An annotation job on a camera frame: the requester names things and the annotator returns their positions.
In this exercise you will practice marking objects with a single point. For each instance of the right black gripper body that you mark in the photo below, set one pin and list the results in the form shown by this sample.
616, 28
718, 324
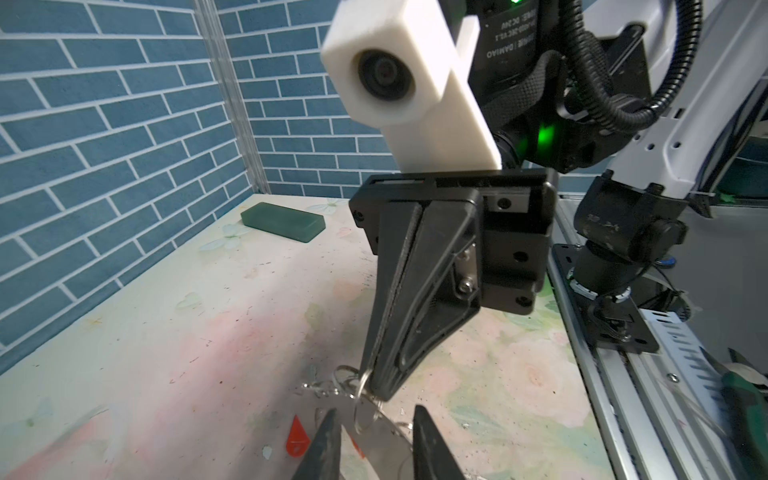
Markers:
517, 211

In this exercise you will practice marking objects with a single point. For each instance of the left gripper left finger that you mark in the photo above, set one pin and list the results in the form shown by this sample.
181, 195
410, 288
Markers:
322, 460

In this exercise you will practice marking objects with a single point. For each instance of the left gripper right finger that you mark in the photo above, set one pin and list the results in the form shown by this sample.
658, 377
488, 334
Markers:
432, 459

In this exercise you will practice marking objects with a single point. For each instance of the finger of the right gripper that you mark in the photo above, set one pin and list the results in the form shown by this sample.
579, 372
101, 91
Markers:
439, 289
398, 222

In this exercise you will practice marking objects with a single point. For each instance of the red-capped key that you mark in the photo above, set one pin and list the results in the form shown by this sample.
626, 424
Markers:
298, 441

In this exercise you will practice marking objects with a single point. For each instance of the metal key organizer plate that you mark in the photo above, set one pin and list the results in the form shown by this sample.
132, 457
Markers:
385, 444

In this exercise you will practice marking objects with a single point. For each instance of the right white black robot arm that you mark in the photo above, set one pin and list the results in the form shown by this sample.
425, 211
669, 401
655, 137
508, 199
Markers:
528, 130

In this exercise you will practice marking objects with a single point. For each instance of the green rectangular block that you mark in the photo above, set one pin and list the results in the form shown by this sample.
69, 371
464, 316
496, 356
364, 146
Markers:
283, 221

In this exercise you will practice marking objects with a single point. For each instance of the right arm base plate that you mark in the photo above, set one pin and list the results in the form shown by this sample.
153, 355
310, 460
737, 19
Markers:
613, 323

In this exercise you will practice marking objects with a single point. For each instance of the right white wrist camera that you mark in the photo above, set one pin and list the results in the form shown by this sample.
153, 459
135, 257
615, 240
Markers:
402, 67

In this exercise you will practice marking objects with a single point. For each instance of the aluminium front rail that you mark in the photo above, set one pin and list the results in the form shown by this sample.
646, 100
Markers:
660, 413

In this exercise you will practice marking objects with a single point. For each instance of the green-handled pliers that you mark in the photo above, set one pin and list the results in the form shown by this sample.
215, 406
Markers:
744, 390

